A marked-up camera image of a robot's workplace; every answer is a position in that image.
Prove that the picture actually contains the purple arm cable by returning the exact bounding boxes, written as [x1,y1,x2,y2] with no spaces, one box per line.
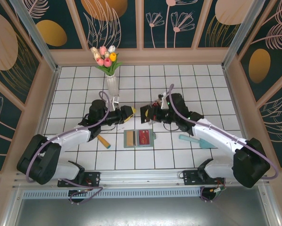
[163,84,280,203]
[25,91,111,205]

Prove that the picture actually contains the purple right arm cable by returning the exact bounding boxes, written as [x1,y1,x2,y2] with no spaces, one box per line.
[163,84,280,203]

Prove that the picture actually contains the white ribbed vase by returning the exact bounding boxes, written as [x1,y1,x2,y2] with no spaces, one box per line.
[106,74,120,97]

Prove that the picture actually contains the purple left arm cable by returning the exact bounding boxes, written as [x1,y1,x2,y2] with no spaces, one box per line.
[25,91,111,205]

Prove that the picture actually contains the red VIP card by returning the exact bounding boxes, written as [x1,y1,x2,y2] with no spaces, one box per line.
[137,129,152,146]

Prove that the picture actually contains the artificial tulip bouquet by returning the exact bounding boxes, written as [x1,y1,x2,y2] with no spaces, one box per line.
[90,45,123,76]

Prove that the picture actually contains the gold card with dark stripe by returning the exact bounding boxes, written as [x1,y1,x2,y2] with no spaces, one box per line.
[124,130,136,146]

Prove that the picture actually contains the aluminium front rail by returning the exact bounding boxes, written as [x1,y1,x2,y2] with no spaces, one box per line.
[12,166,270,190]

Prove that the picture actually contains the teal garden fork wooden handle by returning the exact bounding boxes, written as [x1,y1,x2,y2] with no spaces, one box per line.
[96,134,112,150]

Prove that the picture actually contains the aluminium corner post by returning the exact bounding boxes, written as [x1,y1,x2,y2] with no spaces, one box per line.
[222,0,267,69]
[8,0,62,73]

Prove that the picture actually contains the grey slotted cable duct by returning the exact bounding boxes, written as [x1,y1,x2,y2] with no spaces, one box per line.
[22,189,202,199]

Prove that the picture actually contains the green card holder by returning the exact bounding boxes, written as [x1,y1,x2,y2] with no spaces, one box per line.
[123,129,157,149]

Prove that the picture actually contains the teal garden trowel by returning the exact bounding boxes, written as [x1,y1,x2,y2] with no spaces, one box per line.
[178,133,217,150]

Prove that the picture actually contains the black card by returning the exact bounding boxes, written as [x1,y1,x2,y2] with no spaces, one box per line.
[140,105,151,123]

